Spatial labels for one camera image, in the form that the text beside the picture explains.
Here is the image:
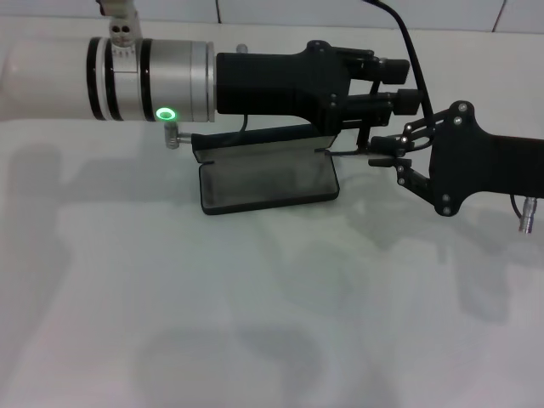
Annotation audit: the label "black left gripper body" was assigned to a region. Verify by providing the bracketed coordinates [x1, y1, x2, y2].
[215, 39, 354, 131]

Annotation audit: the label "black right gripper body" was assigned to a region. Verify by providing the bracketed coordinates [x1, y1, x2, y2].
[428, 100, 544, 218]

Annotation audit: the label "black glasses case grey lining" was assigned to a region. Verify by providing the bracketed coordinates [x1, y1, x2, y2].
[190, 124, 341, 216]

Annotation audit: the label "thick black camera cable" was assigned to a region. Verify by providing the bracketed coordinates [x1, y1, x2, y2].
[360, 0, 437, 124]

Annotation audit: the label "right arm cable silver plug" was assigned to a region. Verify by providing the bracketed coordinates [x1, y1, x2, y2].
[509, 194, 540, 235]

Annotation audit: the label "left arm cable silver plugs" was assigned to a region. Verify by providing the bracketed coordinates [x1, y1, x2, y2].
[163, 42, 252, 150]

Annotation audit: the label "left camera mount bracket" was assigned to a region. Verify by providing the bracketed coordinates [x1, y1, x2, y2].
[95, 0, 142, 48]

